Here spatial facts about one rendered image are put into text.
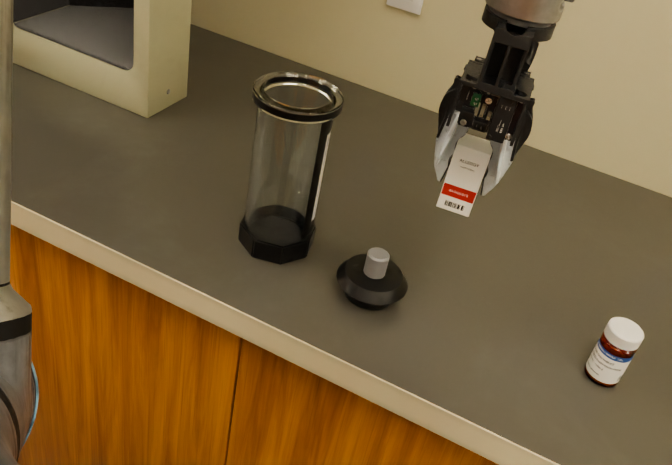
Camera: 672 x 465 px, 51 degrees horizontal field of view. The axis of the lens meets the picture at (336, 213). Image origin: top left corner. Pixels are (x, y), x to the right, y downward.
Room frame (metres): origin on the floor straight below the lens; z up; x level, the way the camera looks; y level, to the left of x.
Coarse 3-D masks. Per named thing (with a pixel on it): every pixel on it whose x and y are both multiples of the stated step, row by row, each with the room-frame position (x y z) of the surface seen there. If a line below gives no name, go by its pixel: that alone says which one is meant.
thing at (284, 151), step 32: (256, 96) 0.73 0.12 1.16; (288, 96) 0.80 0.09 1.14; (320, 96) 0.79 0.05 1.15; (256, 128) 0.74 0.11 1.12; (288, 128) 0.71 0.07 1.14; (320, 128) 0.73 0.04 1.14; (256, 160) 0.73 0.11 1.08; (288, 160) 0.71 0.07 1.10; (256, 192) 0.72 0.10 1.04; (288, 192) 0.71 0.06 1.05; (256, 224) 0.72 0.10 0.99; (288, 224) 0.72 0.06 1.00
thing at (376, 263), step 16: (368, 256) 0.68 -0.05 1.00; (384, 256) 0.69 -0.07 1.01; (352, 272) 0.68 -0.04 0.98; (368, 272) 0.68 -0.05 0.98; (384, 272) 0.68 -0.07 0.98; (400, 272) 0.70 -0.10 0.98; (352, 288) 0.66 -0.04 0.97; (368, 288) 0.66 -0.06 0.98; (384, 288) 0.66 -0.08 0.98; (400, 288) 0.67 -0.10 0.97; (368, 304) 0.65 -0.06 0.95; (384, 304) 0.65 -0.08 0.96
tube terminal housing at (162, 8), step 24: (144, 0) 1.01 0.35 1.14; (168, 0) 1.06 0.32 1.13; (144, 24) 1.01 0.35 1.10; (168, 24) 1.06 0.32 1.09; (24, 48) 1.10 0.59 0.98; (48, 48) 1.08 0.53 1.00; (144, 48) 1.01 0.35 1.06; (168, 48) 1.06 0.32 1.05; (48, 72) 1.08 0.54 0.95; (72, 72) 1.06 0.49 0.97; (96, 72) 1.05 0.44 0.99; (120, 72) 1.03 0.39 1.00; (144, 72) 1.01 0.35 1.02; (168, 72) 1.06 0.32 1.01; (96, 96) 1.05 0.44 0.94; (120, 96) 1.03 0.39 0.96; (144, 96) 1.01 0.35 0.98; (168, 96) 1.06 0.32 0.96
